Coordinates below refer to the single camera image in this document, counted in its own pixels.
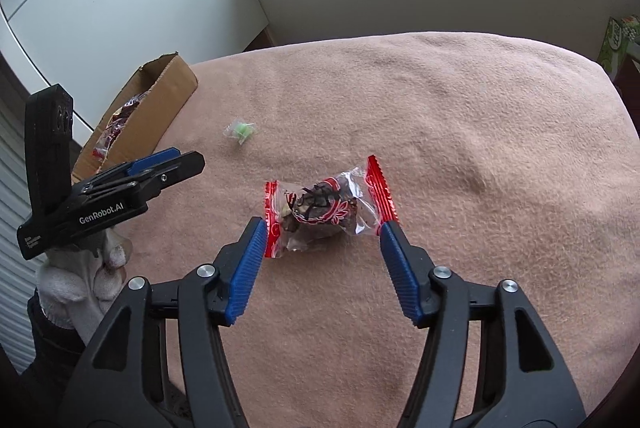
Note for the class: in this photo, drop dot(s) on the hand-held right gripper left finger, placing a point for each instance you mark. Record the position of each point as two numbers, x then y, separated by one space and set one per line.
247 268

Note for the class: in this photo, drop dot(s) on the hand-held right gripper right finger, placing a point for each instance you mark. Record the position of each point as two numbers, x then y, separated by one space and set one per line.
400 273

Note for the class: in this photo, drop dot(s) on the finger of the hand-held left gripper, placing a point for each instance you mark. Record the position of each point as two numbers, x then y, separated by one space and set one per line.
175 170
145 162

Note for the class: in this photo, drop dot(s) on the brown cardboard box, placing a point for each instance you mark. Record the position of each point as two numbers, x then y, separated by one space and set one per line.
160 102

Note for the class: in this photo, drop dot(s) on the green candy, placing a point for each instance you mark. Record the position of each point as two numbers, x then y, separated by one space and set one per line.
241 132

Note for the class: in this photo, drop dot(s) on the clear red dried fruit packet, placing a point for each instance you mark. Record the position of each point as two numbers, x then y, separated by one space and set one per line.
320 208
117 122

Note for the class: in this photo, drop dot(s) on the person's left forearm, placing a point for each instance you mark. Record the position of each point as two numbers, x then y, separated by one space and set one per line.
52 353

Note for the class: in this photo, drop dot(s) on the person's left hand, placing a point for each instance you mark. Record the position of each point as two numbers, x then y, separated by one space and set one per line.
75 288

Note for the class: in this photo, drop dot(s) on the white ribbed panel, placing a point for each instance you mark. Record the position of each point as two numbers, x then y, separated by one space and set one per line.
17 188

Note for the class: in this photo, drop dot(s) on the pink fleece blanket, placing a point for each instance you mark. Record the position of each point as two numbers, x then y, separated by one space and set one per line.
425 132

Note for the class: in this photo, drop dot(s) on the green printed carton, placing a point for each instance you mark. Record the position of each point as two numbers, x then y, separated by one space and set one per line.
617 42

